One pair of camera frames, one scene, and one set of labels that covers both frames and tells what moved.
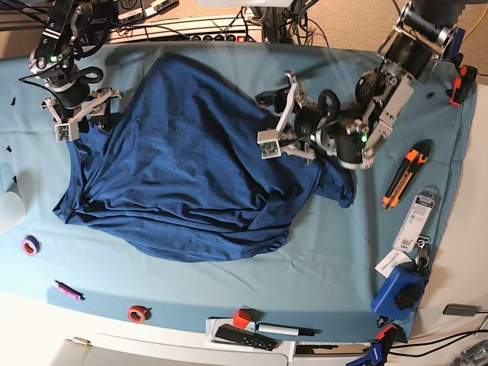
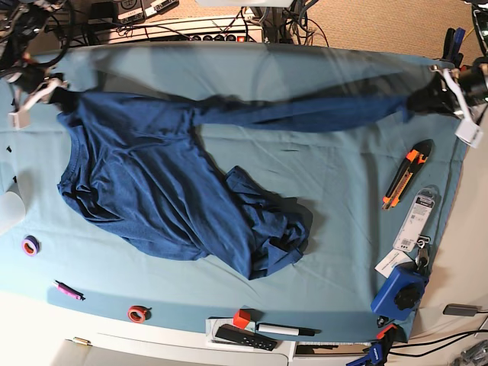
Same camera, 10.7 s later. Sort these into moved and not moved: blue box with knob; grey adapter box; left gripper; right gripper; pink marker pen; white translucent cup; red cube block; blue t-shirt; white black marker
Moved: left gripper; blue t-shirt; right gripper
Not moved: grey adapter box; blue box with knob; pink marker pen; red cube block; white black marker; white translucent cup
